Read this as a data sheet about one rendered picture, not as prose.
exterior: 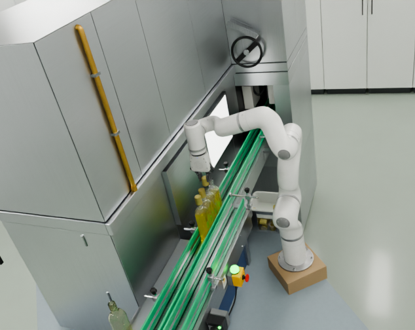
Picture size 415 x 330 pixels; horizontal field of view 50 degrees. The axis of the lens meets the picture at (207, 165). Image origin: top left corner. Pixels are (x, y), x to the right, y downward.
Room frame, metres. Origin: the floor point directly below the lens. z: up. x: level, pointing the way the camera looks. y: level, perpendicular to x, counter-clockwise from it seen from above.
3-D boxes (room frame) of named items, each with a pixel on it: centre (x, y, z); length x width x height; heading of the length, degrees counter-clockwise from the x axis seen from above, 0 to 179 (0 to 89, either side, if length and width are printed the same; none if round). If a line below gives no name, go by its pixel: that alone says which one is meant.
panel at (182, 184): (2.23, 0.01, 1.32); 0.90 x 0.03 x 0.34; 153
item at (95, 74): (1.61, 0.33, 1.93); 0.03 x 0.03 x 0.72; 63
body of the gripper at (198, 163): (1.90, 0.03, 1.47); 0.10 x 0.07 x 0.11; 62
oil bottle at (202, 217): (1.79, 0.08, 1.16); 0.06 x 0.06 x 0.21; 64
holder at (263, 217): (2.06, -0.28, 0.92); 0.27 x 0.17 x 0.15; 63
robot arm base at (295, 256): (1.72, -0.35, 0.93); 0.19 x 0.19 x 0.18
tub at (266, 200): (2.04, -0.30, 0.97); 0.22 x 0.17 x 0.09; 63
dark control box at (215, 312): (1.33, 0.10, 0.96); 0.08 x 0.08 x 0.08; 63
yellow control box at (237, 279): (1.58, -0.02, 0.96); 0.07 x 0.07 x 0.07; 63
